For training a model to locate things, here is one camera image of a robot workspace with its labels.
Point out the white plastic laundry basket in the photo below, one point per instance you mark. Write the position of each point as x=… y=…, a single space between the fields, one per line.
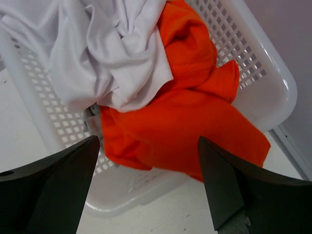
x=266 y=96

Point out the orange t shirt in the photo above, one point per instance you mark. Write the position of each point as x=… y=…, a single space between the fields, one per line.
x=197 y=102

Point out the grey t shirt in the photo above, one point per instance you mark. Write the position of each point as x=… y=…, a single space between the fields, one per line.
x=91 y=121

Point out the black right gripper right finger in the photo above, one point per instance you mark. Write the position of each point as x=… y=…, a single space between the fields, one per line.
x=246 y=199

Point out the white t shirt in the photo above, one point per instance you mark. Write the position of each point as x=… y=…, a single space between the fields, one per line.
x=106 y=52

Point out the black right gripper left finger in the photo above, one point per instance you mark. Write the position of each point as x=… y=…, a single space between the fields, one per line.
x=48 y=196

